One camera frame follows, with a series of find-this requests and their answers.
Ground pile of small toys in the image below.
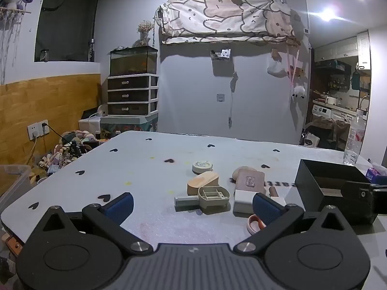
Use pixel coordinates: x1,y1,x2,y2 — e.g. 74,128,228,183
36,130,100,177

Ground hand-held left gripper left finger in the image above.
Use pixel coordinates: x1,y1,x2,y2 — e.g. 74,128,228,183
26,192,154,255

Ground bear printed cloth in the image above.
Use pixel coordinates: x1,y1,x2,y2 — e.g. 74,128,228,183
155,0,296,45

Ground blue tissue pack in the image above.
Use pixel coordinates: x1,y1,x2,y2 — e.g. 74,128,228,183
365,162,387,185

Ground teal cabinet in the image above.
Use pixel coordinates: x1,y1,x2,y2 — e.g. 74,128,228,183
100,114,158,132

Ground white kitchen cabinets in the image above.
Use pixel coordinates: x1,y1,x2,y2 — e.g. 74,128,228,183
314,33,371,63

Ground pink ring cup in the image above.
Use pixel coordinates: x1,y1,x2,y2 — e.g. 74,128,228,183
247,214,267,235

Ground white plush sheep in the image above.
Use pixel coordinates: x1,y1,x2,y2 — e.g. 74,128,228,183
291,85,306,100

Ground white drawer unit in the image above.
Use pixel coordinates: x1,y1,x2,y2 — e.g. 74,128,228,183
107,74,159,116

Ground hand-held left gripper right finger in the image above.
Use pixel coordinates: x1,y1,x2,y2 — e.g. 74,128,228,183
233,192,362,254

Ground grey plastic holder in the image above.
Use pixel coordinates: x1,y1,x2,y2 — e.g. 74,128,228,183
174,186,231,213

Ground black box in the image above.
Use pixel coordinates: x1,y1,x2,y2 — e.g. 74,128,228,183
294,159,373,219

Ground glass fish tank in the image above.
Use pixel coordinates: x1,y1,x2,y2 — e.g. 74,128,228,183
109,45,158,77

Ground white hanging bag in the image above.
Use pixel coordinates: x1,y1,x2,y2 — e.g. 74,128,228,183
267,57,288,78

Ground beige oval disc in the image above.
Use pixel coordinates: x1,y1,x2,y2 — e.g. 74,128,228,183
232,166,258,185

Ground white wall socket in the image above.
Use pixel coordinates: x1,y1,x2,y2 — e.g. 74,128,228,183
27,119,51,141

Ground chair with brown cloth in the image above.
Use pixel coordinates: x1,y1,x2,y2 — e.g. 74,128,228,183
306,117,350,151

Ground round white tin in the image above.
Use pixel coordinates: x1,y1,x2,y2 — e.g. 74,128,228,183
192,160,214,175

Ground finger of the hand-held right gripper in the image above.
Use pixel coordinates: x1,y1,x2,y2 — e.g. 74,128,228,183
342,180,387,225

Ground white washing machine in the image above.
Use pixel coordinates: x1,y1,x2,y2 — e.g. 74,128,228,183
311,104,334,125

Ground dark window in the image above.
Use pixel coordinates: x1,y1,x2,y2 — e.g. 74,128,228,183
34,0,100,63

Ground small wall shelf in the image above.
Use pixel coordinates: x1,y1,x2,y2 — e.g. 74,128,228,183
210,49,232,63

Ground clear plastic bin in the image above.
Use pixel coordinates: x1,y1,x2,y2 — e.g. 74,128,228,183
0,164,34,207

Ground clear water bottle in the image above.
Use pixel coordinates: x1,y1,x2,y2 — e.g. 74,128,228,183
343,110,367,166

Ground white shopping bag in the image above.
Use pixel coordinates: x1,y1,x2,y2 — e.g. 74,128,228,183
304,132,320,149

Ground white side table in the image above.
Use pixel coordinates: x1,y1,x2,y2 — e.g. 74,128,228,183
79,104,108,133

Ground oval wooden block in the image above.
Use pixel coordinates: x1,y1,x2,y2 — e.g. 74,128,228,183
187,171,220,196

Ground dried flower vase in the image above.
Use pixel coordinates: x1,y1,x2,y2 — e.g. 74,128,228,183
132,20,154,48

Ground hanging grey cord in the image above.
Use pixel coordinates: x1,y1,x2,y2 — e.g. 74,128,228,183
228,72,239,128

